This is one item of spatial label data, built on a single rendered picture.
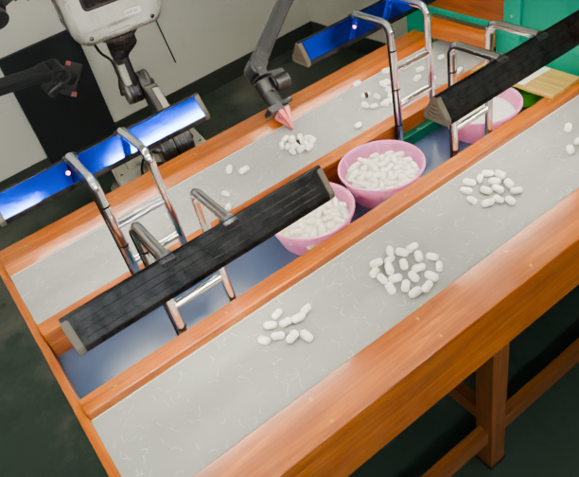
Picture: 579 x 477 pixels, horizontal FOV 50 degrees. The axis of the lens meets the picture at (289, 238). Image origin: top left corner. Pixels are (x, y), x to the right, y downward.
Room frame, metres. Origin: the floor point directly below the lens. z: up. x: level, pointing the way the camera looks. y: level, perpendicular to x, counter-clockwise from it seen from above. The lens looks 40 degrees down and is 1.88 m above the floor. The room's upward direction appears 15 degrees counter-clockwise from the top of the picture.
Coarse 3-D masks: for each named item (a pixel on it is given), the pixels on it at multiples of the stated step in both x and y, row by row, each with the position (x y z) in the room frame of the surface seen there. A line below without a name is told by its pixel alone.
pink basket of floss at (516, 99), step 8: (512, 88) 1.79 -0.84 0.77; (504, 96) 1.81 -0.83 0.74; (512, 96) 1.78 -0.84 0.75; (520, 96) 1.73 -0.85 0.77; (512, 104) 1.76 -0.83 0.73; (520, 104) 1.70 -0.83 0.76; (504, 120) 1.63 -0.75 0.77; (448, 128) 1.76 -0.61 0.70; (464, 128) 1.67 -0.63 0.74; (472, 128) 1.66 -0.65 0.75; (496, 128) 1.64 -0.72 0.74; (464, 136) 1.69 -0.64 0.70; (472, 136) 1.67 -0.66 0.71; (480, 136) 1.66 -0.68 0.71
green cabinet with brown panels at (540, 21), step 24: (456, 0) 2.24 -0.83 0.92; (480, 0) 2.14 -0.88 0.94; (504, 0) 2.03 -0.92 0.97; (528, 0) 1.96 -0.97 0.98; (552, 0) 1.88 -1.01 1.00; (576, 0) 1.79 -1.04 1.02; (480, 24) 2.13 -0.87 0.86; (528, 24) 1.95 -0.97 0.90; (552, 24) 1.87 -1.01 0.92; (576, 48) 1.77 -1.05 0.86
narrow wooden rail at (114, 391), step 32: (576, 96) 1.69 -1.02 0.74; (512, 128) 1.58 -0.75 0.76; (448, 160) 1.50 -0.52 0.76; (480, 160) 1.49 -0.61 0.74; (416, 192) 1.39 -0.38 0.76; (352, 224) 1.32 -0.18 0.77; (320, 256) 1.23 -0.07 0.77; (256, 288) 1.17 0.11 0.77; (288, 288) 1.17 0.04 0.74; (224, 320) 1.09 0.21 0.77; (160, 352) 1.04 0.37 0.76; (192, 352) 1.04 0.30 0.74; (128, 384) 0.97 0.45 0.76
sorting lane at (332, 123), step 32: (416, 64) 2.18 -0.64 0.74; (352, 96) 2.07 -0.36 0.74; (384, 96) 2.01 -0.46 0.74; (288, 128) 1.96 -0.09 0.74; (320, 128) 1.90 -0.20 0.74; (352, 128) 1.85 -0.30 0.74; (224, 160) 1.86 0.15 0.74; (256, 160) 1.81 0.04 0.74; (288, 160) 1.76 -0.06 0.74; (256, 192) 1.62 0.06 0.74; (128, 224) 1.63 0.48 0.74; (160, 224) 1.59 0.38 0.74; (192, 224) 1.54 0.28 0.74; (64, 256) 1.55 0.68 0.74; (96, 256) 1.51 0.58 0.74; (32, 288) 1.44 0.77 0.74; (64, 288) 1.40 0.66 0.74; (96, 288) 1.37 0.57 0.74
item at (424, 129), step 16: (400, 0) 1.90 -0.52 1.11; (416, 0) 1.85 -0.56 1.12; (352, 16) 1.88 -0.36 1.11; (368, 16) 1.83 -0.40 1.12; (400, 64) 1.77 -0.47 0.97; (432, 64) 1.81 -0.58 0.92; (432, 80) 1.81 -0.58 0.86; (416, 96) 1.78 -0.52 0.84; (432, 96) 1.81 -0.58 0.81; (400, 112) 1.74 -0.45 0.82; (400, 128) 1.74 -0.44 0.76; (416, 128) 1.79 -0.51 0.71; (432, 128) 1.80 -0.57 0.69
